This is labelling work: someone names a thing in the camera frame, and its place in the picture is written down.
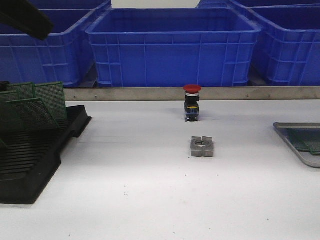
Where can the silver metal tray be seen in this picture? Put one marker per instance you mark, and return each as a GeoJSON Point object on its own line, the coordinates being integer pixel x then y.
{"type": "Point", "coordinates": [306, 157]}

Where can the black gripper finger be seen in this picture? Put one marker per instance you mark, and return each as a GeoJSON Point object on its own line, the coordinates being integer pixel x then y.
{"type": "Point", "coordinates": [25, 17]}

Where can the grey square clamp block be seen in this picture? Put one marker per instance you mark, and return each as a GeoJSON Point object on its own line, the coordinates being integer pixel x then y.
{"type": "Point", "coordinates": [202, 146]}

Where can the green perforated circuit board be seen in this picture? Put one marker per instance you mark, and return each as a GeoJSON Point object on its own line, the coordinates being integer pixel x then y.
{"type": "Point", "coordinates": [52, 94]}
{"type": "Point", "coordinates": [12, 95]}
{"type": "Point", "coordinates": [34, 114]}
{"type": "Point", "coordinates": [26, 90]}
{"type": "Point", "coordinates": [305, 140]}
{"type": "Point", "coordinates": [3, 145]}
{"type": "Point", "coordinates": [10, 121]}

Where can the blue plastic crate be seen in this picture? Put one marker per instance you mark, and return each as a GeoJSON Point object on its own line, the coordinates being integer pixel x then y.
{"type": "Point", "coordinates": [287, 52]}
{"type": "Point", "coordinates": [275, 3]}
{"type": "Point", "coordinates": [220, 4]}
{"type": "Point", "coordinates": [149, 48]}
{"type": "Point", "coordinates": [64, 56]}

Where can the black slotted board rack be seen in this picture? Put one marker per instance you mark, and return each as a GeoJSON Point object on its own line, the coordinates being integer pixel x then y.
{"type": "Point", "coordinates": [32, 157]}

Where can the red emergency stop button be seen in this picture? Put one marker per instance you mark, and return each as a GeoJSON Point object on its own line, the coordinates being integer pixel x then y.
{"type": "Point", "coordinates": [191, 105]}

